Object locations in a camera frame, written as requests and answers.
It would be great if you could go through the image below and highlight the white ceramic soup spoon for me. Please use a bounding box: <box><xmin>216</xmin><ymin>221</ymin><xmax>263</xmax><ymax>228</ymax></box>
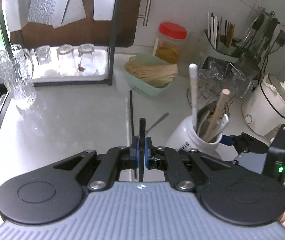
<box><xmin>209</xmin><ymin>114</ymin><xmax>229</xmax><ymax>142</ymax></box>

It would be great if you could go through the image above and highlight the white ceramic utensil jar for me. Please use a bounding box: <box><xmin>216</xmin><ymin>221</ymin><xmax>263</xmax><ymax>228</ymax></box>
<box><xmin>165</xmin><ymin>116</ymin><xmax>222</xmax><ymax>159</ymax></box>

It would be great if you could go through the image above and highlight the large steel spoon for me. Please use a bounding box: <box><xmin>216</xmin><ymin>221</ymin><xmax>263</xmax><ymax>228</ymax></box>
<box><xmin>196</xmin><ymin>101</ymin><xmax>217</xmax><ymax>136</ymax></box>

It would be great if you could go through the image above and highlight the black chopstick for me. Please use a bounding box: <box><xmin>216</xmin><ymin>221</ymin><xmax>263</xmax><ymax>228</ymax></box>
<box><xmin>130</xmin><ymin>90</ymin><xmax>138</xmax><ymax>179</ymax></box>
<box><xmin>138</xmin><ymin>118</ymin><xmax>146</xmax><ymax>182</ymax></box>

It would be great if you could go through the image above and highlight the brown wooden chopstick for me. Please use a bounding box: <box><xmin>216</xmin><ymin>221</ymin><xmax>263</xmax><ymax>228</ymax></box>
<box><xmin>204</xmin><ymin>88</ymin><xmax>231</xmax><ymax>142</ymax></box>

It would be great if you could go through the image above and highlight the white chopstick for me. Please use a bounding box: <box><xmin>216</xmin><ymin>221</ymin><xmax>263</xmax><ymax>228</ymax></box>
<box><xmin>125</xmin><ymin>98</ymin><xmax>131</xmax><ymax>146</ymax></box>
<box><xmin>189</xmin><ymin>63</ymin><xmax>198</xmax><ymax>131</ymax></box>

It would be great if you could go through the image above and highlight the white electric cooker pot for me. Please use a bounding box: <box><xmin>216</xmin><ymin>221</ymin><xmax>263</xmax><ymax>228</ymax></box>
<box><xmin>242</xmin><ymin>73</ymin><xmax>285</xmax><ymax>136</ymax></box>

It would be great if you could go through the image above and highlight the green basket of sticks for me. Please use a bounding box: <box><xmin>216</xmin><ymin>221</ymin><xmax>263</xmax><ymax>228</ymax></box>
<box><xmin>124</xmin><ymin>54</ymin><xmax>178</xmax><ymax>98</ymax></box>

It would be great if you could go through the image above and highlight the upturned drinking glass right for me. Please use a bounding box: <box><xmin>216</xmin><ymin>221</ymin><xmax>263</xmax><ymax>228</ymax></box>
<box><xmin>78</xmin><ymin>43</ymin><xmax>97</xmax><ymax>75</ymax></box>

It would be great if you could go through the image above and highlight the upturned drinking glass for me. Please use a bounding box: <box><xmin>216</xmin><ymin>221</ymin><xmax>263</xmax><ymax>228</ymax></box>
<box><xmin>78</xmin><ymin>43</ymin><xmax>97</xmax><ymax>75</ymax></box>
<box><xmin>35</xmin><ymin>45</ymin><xmax>51</xmax><ymax>66</ymax></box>
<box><xmin>56</xmin><ymin>44</ymin><xmax>78</xmax><ymax>76</ymax></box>

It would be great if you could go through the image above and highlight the upturned drinking glass middle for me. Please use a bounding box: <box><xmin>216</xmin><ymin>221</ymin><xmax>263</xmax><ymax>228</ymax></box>
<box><xmin>56</xmin><ymin>44</ymin><xmax>78</xmax><ymax>76</ymax></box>

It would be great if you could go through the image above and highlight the green chopstick holder caddy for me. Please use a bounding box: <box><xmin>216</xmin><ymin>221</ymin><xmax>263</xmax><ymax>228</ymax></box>
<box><xmin>200</xmin><ymin>7</ymin><xmax>285</xmax><ymax>68</ymax></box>

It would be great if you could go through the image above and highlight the red lid plastic jar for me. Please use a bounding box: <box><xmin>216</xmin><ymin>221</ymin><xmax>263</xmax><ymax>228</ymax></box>
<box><xmin>153</xmin><ymin>22</ymin><xmax>187</xmax><ymax>64</ymax></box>

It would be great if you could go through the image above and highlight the upturned drinking glass left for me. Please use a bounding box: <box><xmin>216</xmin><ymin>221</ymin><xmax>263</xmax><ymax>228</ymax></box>
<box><xmin>35</xmin><ymin>45</ymin><xmax>51</xmax><ymax>66</ymax></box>

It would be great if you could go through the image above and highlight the black dish rack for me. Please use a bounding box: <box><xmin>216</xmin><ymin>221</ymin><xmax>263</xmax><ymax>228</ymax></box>
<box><xmin>0</xmin><ymin>0</ymin><xmax>121</xmax><ymax>87</ymax></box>

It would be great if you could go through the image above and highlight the wire glass drying rack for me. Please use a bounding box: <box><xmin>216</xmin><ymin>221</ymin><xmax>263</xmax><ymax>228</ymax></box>
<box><xmin>197</xmin><ymin>57</ymin><xmax>254</xmax><ymax>109</ymax></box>

